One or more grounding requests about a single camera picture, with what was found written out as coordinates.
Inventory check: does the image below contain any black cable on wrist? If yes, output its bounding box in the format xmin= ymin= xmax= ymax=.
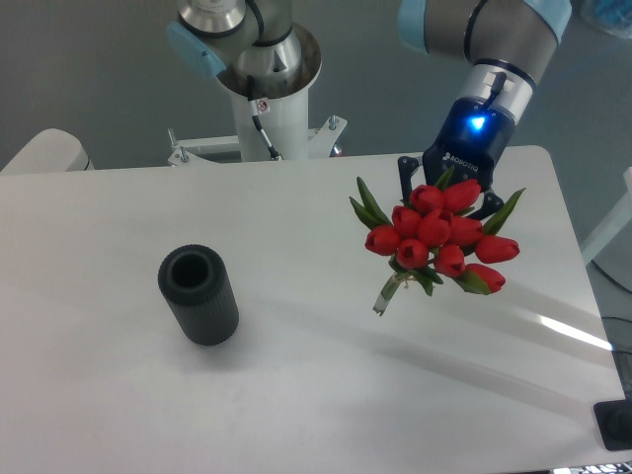
xmin=480 ymin=71 xmax=508 ymax=116

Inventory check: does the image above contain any black device at table edge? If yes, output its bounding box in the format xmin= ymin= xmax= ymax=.
xmin=593 ymin=399 xmax=631 ymax=451

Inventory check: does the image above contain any white rounded chair back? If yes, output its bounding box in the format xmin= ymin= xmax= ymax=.
xmin=1 ymin=128 xmax=95 ymax=176

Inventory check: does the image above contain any black ribbed cylindrical vase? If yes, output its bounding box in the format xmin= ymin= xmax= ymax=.
xmin=157 ymin=244 xmax=239 ymax=346

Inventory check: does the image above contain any white frame at right edge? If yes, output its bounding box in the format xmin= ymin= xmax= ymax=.
xmin=580 ymin=168 xmax=631 ymax=267

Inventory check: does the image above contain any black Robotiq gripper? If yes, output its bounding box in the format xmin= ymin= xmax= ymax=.
xmin=397 ymin=98 xmax=514 ymax=220

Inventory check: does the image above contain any black cable on pedestal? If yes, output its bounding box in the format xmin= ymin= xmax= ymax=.
xmin=246 ymin=74 xmax=284 ymax=161

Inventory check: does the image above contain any red tulip bouquet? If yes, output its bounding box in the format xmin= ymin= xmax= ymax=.
xmin=350 ymin=167 xmax=523 ymax=315

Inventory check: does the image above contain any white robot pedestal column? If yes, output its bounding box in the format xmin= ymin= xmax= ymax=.
xmin=166 ymin=24 xmax=349 ymax=167

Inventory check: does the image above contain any blue object top right corner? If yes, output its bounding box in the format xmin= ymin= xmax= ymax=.
xmin=580 ymin=0 xmax=631 ymax=40

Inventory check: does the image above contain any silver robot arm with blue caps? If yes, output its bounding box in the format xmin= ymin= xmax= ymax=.
xmin=167 ymin=1 xmax=572 ymax=233

